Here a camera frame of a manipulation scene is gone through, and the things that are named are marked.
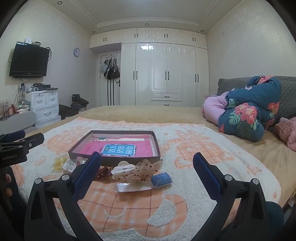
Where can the white wardrobe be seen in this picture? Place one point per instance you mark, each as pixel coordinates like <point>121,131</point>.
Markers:
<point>159,66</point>

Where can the white drawer cabinet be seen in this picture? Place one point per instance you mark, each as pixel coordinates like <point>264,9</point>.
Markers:
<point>45,105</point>

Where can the clear bag with white pieces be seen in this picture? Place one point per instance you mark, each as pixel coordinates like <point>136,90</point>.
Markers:
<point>132,187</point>

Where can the round wall clock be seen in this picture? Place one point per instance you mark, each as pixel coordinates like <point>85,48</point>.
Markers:
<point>76,52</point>

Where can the pearl clear hair claw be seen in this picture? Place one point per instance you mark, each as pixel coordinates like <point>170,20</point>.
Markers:
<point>80,161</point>

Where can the dark brown bag on floor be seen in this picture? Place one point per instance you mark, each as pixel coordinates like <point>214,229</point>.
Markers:
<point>65,112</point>

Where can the pink book in tray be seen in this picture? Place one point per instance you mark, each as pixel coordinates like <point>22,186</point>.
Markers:
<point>120,147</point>

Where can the floral blue quilt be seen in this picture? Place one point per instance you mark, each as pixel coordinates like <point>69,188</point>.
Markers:
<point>251,109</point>

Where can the earrings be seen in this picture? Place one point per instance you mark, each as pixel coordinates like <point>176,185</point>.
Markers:
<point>70,165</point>

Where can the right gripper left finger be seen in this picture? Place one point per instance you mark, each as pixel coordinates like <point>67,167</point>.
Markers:
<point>42,221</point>

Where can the dark clothes pile on stool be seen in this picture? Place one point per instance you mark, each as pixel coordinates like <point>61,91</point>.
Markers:
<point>78,103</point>

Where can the wall mounted black television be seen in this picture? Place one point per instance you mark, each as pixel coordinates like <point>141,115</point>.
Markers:
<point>29,61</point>

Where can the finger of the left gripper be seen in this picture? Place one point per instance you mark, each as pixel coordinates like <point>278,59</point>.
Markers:
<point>29,142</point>
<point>11,137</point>

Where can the white door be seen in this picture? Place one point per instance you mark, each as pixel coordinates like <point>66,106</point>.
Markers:
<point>107,90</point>

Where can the yellow rings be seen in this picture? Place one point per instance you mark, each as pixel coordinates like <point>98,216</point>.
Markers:
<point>59,162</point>

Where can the pink knitted blanket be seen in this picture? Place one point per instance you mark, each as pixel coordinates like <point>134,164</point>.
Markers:
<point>285,129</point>

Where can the orange white plush blanket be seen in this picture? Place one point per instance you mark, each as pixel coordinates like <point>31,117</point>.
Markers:
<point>173,212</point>

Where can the hanging bags on door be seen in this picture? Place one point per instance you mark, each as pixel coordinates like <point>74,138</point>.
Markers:
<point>110,69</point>

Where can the small blue plastic box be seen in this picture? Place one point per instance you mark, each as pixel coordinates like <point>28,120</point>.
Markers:
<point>160,180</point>

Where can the bed with tan cover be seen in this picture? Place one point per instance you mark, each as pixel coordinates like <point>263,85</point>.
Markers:
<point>161,115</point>

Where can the dotted sheer bow hairclip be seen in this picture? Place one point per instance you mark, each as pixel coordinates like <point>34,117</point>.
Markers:
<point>143,171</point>

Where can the grey chair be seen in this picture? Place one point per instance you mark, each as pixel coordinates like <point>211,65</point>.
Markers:
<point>20,121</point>

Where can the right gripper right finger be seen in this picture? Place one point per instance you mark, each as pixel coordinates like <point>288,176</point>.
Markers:
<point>241,210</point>

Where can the white cloud hair claw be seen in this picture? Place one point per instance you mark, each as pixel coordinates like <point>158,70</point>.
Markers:
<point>122,170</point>

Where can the brown cardboard box tray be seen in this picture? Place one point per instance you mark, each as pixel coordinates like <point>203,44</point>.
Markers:
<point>114,160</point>

